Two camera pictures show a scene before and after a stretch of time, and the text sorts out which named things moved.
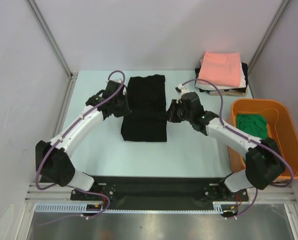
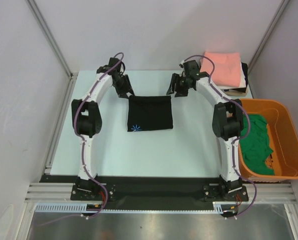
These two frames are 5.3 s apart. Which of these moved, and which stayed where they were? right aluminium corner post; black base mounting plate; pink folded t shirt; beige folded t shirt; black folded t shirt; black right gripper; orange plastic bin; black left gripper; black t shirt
Moved: black left gripper; black t shirt; black right gripper
Stayed: right aluminium corner post; black base mounting plate; pink folded t shirt; black folded t shirt; orange plastic bin; beige folded t shirt
